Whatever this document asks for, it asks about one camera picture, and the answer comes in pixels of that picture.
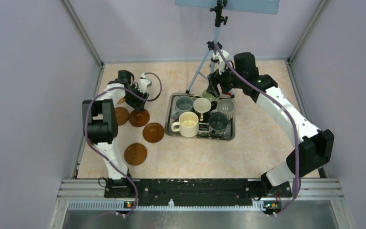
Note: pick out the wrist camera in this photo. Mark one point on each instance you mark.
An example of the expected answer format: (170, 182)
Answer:
(144, 83)
(217, 58)

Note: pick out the dark teal mug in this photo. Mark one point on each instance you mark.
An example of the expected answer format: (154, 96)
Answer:
(217, 124)

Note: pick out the blue camera tripod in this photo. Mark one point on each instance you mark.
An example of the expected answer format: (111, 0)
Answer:
(219, 19)

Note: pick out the blue board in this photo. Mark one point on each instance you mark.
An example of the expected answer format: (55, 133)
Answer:
(254, 6)

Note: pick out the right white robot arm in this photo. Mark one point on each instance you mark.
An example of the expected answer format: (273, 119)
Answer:
(312, 146)

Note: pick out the blue-grey mug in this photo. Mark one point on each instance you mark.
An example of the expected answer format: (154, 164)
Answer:
(183, 104)

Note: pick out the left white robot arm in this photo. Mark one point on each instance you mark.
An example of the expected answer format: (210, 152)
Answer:
(100, 124)

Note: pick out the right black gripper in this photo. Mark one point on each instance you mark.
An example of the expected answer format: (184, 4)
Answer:
(215, 78)

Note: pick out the cream mug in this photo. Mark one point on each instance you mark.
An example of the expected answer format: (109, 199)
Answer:
(187, 124)

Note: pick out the light wooden coaster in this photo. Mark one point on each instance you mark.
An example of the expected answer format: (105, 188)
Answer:
(121, 101)

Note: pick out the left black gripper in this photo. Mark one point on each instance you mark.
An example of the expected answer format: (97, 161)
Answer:
(138, 104)

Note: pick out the steel tray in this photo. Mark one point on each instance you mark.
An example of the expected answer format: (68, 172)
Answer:
(204, 132)

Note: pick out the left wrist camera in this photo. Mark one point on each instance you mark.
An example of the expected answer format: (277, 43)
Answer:
(144, 83)

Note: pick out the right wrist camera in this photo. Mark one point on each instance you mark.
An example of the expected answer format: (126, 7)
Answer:
(217, 58)

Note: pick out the white faceted mug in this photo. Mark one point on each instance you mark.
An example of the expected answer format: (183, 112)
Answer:
(202, 105)

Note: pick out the grey ribbed mug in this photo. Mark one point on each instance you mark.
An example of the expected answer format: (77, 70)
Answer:
(226, 107)

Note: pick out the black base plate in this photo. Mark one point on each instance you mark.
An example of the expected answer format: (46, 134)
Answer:
(206, 192)

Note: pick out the aluminium frame rail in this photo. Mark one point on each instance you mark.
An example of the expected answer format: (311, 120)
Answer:
(89, 194)

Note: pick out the brown wooden coaster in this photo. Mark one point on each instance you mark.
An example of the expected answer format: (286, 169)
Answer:
(153, 132)
(139, 118)
(122, 115)
(135, 154)

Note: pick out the light green mug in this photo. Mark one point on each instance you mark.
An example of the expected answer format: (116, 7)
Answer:
(207, 96)

